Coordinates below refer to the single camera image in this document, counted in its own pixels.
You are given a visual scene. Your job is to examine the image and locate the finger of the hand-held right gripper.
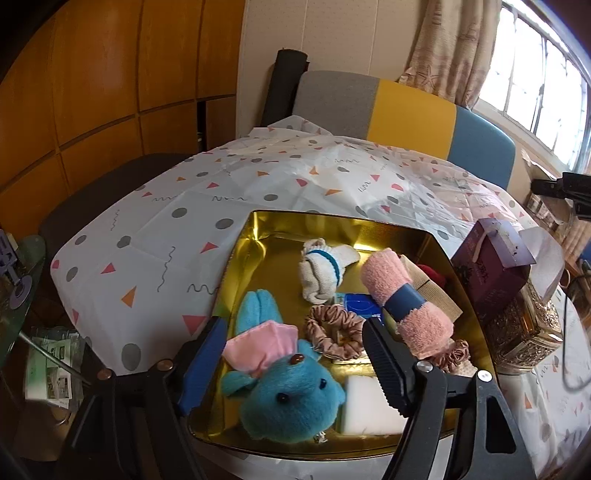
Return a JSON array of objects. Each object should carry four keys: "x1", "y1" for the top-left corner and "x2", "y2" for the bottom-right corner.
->
[{"x1": 531, "y1": 173, "x2": 591, "y2": 215}]

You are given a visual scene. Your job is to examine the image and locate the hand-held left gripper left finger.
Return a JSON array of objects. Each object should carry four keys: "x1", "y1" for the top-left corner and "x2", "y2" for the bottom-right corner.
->
[{"x1": 60, "y1": 316, "x2": 229, "y2": 480}]

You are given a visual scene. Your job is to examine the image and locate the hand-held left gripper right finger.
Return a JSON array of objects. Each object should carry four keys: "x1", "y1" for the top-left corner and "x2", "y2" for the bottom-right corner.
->
[{"x1": 361, "y1": 318, "x2": 539, "y2": 480}]

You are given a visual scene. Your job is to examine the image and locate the white sponge block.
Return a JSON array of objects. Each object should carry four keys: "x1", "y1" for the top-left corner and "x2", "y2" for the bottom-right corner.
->
[{"x1": 337, "y1": 374, "x2": 409, "y2": 435}]

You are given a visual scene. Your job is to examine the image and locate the blue tissue packet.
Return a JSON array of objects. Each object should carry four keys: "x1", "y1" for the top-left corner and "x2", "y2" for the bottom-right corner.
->
[{"x1": 335, "y1": 292, "x2": 384, "y2": 324}]

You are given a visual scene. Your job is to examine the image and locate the brown hair scrunchie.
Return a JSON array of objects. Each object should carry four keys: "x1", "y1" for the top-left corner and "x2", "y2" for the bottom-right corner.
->
[{"x1": 431, "y1": 339, "x2": 472, "y2": 374}]

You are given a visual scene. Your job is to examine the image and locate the blue plush elephant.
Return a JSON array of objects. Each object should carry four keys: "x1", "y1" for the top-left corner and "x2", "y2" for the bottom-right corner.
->
[{"x1": 219, "y1": 288, "x2": 347, "y2": 446}]

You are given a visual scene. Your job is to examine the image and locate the pink scrunchie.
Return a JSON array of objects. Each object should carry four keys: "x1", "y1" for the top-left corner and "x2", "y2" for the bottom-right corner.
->
[{"x1": 305, "y1": 304, "x2": 370, "y2": 361}]

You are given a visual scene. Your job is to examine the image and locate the pink towel roll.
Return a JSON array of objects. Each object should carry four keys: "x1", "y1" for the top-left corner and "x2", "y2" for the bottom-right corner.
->
[{"x1": 360, "y1": 248, "x2": 455, "y2": 361}]

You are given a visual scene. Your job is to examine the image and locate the small red cloth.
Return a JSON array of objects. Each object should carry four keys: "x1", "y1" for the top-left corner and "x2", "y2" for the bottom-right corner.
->
[{"x1": 418, "y1": 264, "x2": 448, "y2": 289}]

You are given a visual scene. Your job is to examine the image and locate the white knit sock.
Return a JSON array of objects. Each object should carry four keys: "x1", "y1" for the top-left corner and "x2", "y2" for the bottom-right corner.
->
[{"x1": 298, "y1": 237, "x2": 361, "y2": 303}]

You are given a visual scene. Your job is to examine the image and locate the gold tin box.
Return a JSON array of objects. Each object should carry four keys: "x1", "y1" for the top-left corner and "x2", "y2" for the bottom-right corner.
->
[{"x1": 187, "y1": 210, "x2": 497, "y2": 460}]

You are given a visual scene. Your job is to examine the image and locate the small packaged boxes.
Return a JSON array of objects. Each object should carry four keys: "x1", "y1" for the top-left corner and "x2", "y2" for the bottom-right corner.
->
[{"x1": 526, "y1": 189, "x2": 578, "y2": 241}]

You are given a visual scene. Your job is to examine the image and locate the white tissue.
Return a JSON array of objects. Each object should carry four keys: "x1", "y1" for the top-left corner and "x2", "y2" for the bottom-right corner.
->
[{"x1": 519, "y1": 226, "x2": 566, "y2": 301}]

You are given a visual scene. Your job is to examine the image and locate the purple tissue box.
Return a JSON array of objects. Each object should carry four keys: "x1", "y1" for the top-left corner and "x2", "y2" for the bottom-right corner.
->
[{"x1": 450, "y1": 218, "x2": 539, "y2": 324}]

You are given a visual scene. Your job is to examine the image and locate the window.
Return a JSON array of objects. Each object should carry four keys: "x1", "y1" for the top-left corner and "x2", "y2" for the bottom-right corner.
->
[{"x1": 475, "y1": 0, "x2": 591, "y2": 171}]

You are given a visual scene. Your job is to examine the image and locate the ornate gold tissue box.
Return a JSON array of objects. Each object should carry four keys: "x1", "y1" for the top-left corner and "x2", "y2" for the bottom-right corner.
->
[{"x1": 485, "y1": 277, "x2": 564, "y2": 374}]

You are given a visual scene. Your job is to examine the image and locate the paper leaflets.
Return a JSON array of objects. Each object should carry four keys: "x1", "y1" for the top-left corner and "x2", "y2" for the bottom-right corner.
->
[{"x1": 25, "y1": 325, "x2": 86, "y2": 409}]

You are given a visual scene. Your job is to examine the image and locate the grey yellow blue headboard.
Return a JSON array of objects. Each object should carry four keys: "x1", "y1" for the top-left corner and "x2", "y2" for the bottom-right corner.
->
[{"x1": 291, "y1": 70, "x2": 517, "y2": 190}]

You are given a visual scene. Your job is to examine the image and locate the starfish print curtain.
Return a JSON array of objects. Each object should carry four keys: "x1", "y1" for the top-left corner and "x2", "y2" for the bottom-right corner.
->
[{"x1": 397, "y1": 0, "x2": 504, "y2": 112}]

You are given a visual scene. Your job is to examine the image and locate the printed bed sheet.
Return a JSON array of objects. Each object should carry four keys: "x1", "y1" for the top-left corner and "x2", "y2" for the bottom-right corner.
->
[{"x1": 48, "y1": 115, "x2": 591, "y2": 480}]

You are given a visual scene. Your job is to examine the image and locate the glass side table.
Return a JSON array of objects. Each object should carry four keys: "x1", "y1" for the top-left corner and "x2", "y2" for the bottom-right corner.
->
[{"x1": 0, "y1": 231, "x2": 93, "y2": 388}]

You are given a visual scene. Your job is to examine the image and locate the dark bed base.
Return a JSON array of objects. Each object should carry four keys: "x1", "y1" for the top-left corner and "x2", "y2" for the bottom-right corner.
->
[{"x1": 39, "y1": 152, "x2": 195, "y2": 250}]

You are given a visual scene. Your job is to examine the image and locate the wooden wardrobe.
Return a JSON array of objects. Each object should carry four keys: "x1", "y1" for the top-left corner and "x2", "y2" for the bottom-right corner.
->
[{"x1": 0, "y1": 0, "x2": 245, "y2": 241}]

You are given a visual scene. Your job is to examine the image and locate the black cable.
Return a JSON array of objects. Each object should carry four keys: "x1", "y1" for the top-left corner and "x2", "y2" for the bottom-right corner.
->
[{"x1": 561, "y1": 272, "x2": 591, "y2": 391}]

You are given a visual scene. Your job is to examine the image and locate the black bed post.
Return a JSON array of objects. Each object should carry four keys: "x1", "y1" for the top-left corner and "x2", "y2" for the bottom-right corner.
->
[{"x1": 261, "y1": 48, "x2": 309, "y2": 127}]

